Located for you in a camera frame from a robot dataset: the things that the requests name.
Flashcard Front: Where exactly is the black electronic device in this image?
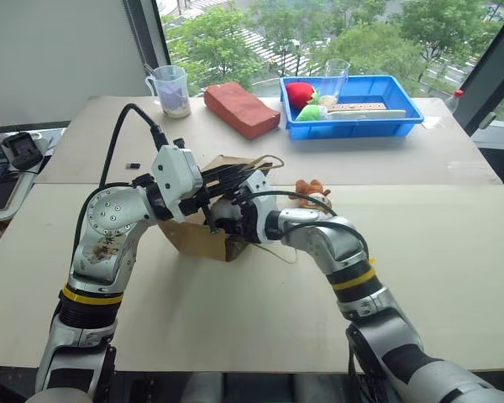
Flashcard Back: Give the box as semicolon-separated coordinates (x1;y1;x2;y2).
2;131;44;171

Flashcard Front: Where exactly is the blue plastic tray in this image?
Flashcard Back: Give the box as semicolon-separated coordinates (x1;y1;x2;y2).
278;75;426;141

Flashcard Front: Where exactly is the measuring cup with purple contents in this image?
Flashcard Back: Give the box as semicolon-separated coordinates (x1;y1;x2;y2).
144;64;192;120

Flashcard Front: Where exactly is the black window frame post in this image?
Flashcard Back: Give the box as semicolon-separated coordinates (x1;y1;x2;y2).
459;0;504;136

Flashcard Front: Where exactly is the brown paper bag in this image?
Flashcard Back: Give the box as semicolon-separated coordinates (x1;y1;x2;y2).
157;154;299;265

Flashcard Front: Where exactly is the white flat stick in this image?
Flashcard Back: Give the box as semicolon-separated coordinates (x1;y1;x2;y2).
325;108;408;120

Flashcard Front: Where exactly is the clear plastic measuring cup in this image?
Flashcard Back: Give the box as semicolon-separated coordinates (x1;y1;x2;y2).
323;58;352;107

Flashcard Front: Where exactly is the red brick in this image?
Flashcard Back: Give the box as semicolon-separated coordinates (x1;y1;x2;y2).
203;81;282;140

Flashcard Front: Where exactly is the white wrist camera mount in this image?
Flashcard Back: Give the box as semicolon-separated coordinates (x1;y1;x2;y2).
150;144;205;222
234;169;279;245

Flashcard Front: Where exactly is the green white plush vegetable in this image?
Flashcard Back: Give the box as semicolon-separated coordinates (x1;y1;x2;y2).
295;104;329;123

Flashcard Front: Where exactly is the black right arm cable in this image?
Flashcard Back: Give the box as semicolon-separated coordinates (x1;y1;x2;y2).
233;189;370;264

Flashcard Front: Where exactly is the red plush fruit toy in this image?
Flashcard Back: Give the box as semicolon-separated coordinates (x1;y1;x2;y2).
285;81;323;112

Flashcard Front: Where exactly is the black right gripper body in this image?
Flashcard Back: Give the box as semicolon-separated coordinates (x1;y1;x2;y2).
234;200;262;244

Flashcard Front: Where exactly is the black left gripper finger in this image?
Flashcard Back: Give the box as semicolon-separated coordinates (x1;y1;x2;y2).
199;162;260;182
204;171;258;197

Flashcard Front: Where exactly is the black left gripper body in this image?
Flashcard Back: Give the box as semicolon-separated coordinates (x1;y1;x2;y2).
177;181;214;220

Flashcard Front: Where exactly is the wooden block with holes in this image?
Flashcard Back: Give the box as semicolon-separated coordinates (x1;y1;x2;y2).
327;102;388;113

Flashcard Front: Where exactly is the plastic bottle with red cap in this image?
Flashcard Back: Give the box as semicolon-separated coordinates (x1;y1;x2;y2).
444;88;465;115

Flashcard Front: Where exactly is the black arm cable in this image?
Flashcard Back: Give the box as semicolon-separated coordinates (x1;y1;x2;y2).
72;103;171;262
233;189;370;264

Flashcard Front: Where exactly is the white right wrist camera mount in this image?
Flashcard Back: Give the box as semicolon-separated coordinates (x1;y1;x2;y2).
234;169;279;245

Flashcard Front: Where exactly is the brown plush animal toy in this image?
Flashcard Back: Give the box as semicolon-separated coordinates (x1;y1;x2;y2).
293;179;333;212

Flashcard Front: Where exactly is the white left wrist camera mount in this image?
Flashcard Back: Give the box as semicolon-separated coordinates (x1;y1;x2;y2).
150;144;205;222

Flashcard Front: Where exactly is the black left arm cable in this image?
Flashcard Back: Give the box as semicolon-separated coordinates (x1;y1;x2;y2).
72;103;171;262

